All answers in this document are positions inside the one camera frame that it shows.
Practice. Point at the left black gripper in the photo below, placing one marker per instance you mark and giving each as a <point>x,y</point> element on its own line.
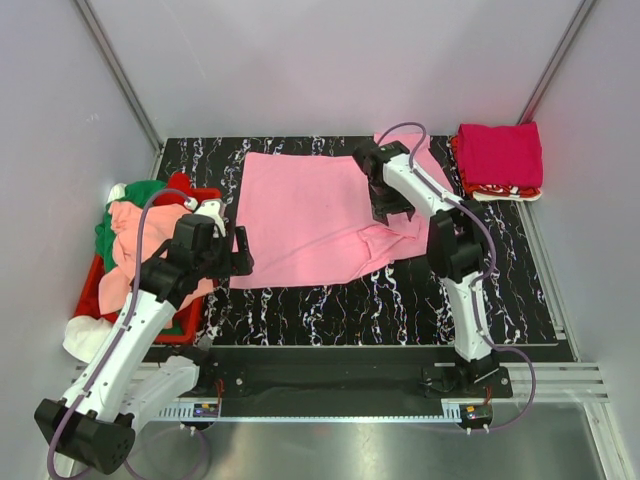
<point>236,263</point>

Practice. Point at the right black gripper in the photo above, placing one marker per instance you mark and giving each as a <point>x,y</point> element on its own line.
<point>380,210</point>

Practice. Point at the pink t shirt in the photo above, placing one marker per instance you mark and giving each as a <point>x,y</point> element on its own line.
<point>309,222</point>

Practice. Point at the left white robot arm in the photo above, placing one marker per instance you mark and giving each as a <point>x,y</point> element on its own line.
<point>96,420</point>

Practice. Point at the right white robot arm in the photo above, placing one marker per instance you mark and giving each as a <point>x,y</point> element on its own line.
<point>458,243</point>

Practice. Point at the red plastic bin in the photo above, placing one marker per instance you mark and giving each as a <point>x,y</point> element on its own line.
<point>183,326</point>

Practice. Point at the folded red white t shirt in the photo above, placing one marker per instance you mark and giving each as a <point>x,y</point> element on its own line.
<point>487,193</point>

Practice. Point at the black marble pattern mat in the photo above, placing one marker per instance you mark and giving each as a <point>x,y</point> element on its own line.
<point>401,304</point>

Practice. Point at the salmon t shirt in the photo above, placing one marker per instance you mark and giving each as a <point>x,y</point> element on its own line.
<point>159,226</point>

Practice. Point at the red t shirt in bin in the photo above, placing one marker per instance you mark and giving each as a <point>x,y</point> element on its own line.
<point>178,182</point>

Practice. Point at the green t shirt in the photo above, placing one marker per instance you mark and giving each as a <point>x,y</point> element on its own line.
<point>137,193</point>

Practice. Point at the folded magenta t shirt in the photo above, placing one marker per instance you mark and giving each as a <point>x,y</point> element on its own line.
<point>503,155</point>

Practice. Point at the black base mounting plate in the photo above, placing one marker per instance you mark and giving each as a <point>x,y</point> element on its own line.
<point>249,371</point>

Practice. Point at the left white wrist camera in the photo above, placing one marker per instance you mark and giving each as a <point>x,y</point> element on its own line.
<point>211,208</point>

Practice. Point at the white cable duct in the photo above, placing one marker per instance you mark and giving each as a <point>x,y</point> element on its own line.
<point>235,411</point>

